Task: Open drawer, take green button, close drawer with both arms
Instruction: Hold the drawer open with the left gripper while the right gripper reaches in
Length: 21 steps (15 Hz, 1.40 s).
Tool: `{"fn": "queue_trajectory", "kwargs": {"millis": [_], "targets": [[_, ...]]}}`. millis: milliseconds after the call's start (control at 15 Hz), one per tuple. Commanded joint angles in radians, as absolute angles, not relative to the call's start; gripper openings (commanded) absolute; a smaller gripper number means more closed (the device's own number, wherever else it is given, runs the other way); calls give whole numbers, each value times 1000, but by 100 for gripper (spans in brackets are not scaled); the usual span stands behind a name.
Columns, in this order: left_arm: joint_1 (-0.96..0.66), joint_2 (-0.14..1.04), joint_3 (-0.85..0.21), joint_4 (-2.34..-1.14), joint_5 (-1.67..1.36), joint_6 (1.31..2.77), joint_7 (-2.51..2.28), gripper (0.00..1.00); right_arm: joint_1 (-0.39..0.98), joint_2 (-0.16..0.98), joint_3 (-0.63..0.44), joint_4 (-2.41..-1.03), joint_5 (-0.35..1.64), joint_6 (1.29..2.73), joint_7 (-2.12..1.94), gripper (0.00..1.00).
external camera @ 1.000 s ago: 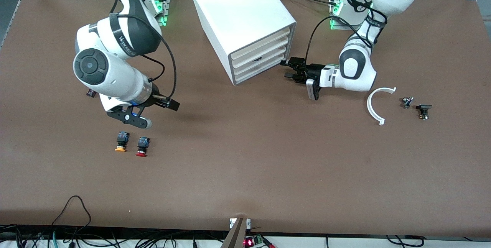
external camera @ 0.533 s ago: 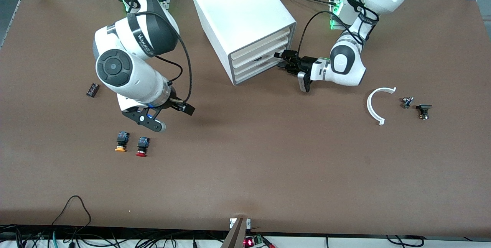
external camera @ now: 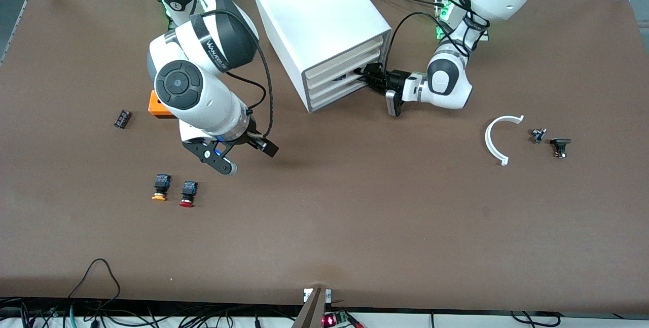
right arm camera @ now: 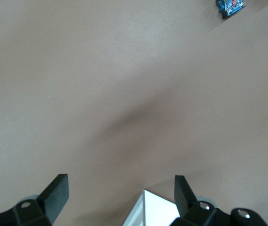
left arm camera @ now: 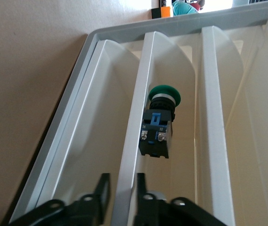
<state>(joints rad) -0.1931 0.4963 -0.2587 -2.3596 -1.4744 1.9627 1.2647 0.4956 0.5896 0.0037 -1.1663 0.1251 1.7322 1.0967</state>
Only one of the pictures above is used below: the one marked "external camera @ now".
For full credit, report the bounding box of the red push button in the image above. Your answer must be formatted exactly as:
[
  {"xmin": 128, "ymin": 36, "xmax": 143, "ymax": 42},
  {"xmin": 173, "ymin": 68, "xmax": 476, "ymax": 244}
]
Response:
[{"xmin": 179, "ymin": 181, "xmax": 198, "ymax": 208}]

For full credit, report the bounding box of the yellow push button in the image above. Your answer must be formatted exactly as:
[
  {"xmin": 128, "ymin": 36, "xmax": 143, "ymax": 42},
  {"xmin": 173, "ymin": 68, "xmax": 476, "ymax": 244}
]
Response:
[{"xmin": 151, "ymin": 174, "xmax": 171, "ymax": 202}]

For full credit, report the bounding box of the orange button box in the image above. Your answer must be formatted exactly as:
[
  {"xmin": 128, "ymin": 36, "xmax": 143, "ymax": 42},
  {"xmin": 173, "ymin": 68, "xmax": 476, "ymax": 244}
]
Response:
[{"xmin": 148, "ymin": 90, "xmax": 175, "ymax": 121}]

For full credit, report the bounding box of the small black button part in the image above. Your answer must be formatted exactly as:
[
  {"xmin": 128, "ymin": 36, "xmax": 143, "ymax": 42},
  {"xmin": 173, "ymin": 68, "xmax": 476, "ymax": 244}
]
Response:
[{"xmin": 550, "ymin": 138, "xmax": 572, "ymax": 159}]

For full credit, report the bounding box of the white curved plastic arc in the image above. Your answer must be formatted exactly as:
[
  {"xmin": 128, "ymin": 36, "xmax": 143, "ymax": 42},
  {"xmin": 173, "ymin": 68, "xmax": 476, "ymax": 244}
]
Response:
[{"xmin": 485, "ymin": 115, "xmax": 525, "ymax": 166}]

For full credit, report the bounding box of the beige wooden strip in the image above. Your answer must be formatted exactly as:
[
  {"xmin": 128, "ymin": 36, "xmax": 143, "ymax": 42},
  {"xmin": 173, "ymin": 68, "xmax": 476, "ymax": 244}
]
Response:
[{"xmin": 292, "ymin": 287, "xmax": 328, "ymax": 328}]

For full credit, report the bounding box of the circuit board with red light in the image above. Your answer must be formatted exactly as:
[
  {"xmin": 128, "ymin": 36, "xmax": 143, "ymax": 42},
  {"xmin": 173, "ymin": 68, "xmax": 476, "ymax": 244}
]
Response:
[{"xmin": 322, "ymin": 309, "xmax": 363, "ymax": 328}]

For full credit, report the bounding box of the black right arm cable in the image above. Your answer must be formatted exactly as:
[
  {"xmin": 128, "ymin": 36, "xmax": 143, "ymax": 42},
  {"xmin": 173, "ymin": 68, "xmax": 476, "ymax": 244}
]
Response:
[{"xmin": 195, "ymin": 10, "xmax": 275, "ymax": 138}]

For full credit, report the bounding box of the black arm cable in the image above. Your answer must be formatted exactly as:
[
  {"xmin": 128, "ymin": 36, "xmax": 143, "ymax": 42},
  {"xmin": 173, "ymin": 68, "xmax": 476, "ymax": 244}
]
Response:
[
  {"xmin": 195, "ymin": 10, "xmax": 275, "ymax": 138},
  {"xmin": 383, "ymin": 0, "xmax": 490, "ymax": 72}
]

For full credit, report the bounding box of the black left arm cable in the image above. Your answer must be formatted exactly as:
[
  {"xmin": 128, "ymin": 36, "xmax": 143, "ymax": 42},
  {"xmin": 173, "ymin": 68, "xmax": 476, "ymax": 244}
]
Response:
[{"xmin": 383, "ymin": 0, "xmax": 490, "ymax": 72}]

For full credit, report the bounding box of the black looped cable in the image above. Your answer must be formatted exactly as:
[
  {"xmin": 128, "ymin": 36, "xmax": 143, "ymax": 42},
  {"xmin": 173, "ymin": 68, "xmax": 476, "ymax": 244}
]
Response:
[{"xmin": 68, "ymin": 259, "xmax": 121, "ymax": 313}]

